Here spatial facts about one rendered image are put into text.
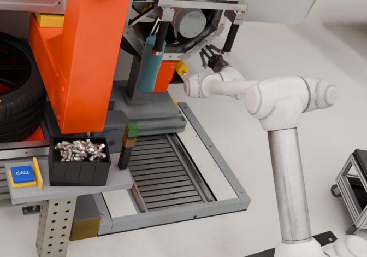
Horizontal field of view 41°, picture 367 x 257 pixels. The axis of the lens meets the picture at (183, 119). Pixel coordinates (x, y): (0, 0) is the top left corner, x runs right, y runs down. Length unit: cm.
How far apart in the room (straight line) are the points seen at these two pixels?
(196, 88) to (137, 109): 58
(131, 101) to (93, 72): 90
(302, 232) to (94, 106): 85
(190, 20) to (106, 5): 59
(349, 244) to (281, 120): 48
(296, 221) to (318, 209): 114
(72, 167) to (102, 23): 50
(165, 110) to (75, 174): 102
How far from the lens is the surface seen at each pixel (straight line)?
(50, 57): 200
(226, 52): 218
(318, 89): 170
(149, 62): 217
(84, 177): 175
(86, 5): 159
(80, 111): 182
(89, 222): 213
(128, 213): 223
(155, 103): 267
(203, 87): 208
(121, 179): 184
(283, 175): 164
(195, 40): 242
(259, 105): 159
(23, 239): 219
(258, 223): 254
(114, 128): 215
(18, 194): 174
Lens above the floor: 172
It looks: 35 degrees down
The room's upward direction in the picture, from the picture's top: 18 degrees clockwise
